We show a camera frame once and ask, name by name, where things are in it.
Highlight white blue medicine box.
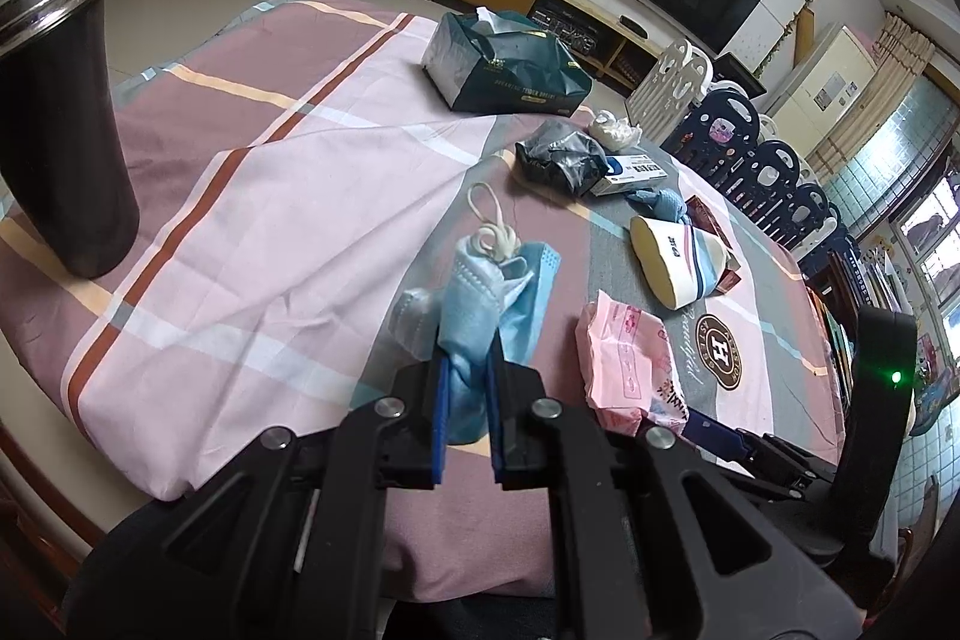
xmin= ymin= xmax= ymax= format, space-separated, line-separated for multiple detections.
xmin=588 ymin=152 xmax=670 ymax=199

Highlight black steel-rimmed tumbler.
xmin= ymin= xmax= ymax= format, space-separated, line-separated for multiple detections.
xmin=0 ymin=0 xmax=143 ymax=282

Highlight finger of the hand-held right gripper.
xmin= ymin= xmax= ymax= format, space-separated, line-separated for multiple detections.
xmin=685 ymin=407 xmax=835 ymax=500

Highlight stack of plastic stools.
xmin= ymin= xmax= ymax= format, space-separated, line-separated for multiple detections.
xmin=658 ymin=88 xmax=865 ymax=270

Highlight green tissue pack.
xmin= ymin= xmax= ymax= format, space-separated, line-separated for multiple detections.
xmin=419 ymin=8 xmax=595 ymax=115

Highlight white playpen fence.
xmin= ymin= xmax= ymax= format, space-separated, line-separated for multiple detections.
xmin=625 ymin=38 xmax=715 ymax=144

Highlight crumpled white tissue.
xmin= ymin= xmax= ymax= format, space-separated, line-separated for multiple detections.
xmin=588 ymin=110 xmax=644 ymax=151

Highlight red cigarette pack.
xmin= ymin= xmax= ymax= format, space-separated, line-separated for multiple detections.
xmin=685 ymin=194 xmax=745 ymax=298

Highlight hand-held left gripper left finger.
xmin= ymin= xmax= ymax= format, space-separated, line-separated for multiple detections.
xmin=64 ymin=359 xmax=452 ymax=640

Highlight cream standing air conditioner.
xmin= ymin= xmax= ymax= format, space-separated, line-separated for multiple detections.
xmin=766 ymin=23 xmax=880 ymax=163

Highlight black monitor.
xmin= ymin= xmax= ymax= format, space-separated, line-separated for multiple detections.
xmin=709 ymin=51 xmax=770 ymax=103

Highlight crumpled black plastic bag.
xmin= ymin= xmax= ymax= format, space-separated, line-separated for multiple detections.
xmin=514 ymin=118 xmax=611 ymax=198

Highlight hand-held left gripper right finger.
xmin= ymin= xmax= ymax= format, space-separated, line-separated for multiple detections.
xmin=486 ymin=353 xmax=863 ymax=640

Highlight beige curtain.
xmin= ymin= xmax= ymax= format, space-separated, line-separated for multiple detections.
xmin=808 ymin=12 xmax=940 ymax=185

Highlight pink tissue pack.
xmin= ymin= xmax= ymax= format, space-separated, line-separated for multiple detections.
xmin=574 ymin=298 xmax=691 ymax=438

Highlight stack of books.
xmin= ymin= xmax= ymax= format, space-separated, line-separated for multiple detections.
xmin=804 ymin=250 xmax=912 ymax=401

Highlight checked pink grey tablecloth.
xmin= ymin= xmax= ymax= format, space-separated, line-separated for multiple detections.
xmin=0 ymin=0 xmax=850 ymax=605

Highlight blue face mask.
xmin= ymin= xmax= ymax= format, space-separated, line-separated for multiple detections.
xmin=625 ymin=185 xmax=689 ymax=230
xmin=388 ymin=181 xmax=561 ymax=447

